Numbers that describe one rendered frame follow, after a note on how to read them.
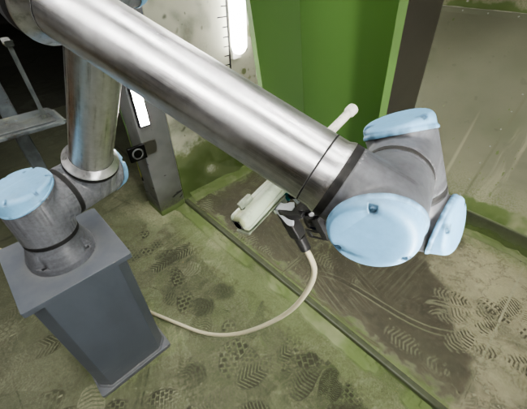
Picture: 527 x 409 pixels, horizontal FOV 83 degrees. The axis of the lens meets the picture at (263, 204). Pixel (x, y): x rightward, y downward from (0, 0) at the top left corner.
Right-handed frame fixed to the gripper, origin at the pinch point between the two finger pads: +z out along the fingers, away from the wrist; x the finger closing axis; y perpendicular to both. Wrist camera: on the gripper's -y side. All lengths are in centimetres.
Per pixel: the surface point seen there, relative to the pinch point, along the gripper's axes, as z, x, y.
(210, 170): 138, 54, 32
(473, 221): 5, 118, 120
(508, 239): -12, 116, 129
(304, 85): 65, 96, 6
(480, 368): -20, 32, 119
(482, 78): 7, 176, 56
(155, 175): 132, 19, 9
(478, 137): 6, 152, 81
